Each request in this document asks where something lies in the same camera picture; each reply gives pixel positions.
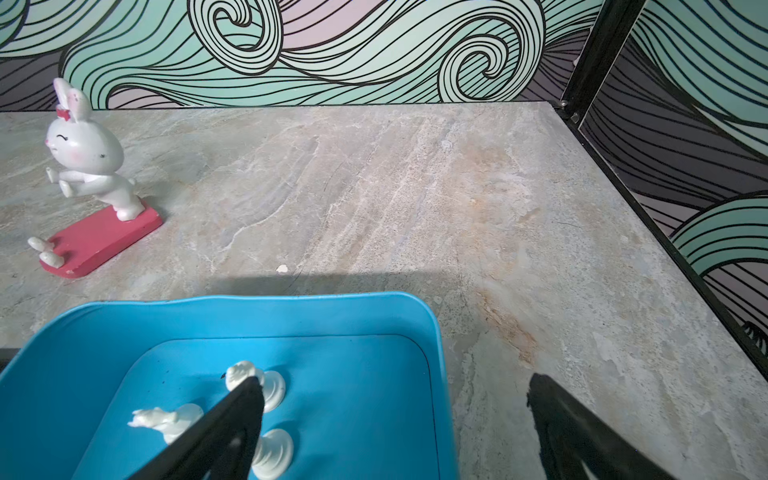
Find white bunny phone stand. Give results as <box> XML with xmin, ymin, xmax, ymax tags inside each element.
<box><xmin>28</xmin><ymin>78</ymin><xmax>163</xmax><ymax>279</ymax></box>

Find black frame post right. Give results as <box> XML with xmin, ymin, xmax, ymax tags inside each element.
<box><xmin>560</xmin><ymin>0</ymin><xmax>646</xmax><ymax>127</ymax></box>

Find blue plastic tray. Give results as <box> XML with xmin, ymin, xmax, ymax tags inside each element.
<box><xmin>1</xmin><ymin>292</ymin><xmax>458</xmax><ymax>479</ymax></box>

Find white chess knight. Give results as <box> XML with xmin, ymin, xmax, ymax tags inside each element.
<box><xmin>127</xmin><ymin>403</ymin><xmax>204</xmax><ymax>445</ymax></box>

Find white chess piece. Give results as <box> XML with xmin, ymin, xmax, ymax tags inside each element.
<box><xmin>251</xmin><ymin>429</ymin><xmax>295</xmax><ymax>480</ymax></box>

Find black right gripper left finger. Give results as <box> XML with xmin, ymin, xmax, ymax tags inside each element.
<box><xmin>132</xmin><ymin>377</ymin><xmax>265</xmax><ymax>480</ymax></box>

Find white chess pawn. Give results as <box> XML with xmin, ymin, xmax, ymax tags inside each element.
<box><xmin>223</xmin><ymin>360</ymin><xmax>287</xmax><ymax>413</ymax></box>

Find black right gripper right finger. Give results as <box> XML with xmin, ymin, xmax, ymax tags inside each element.
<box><xmin>527</xmin><ymin>373</ymin><xmax>672</xmax><ymax>479</ymax></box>

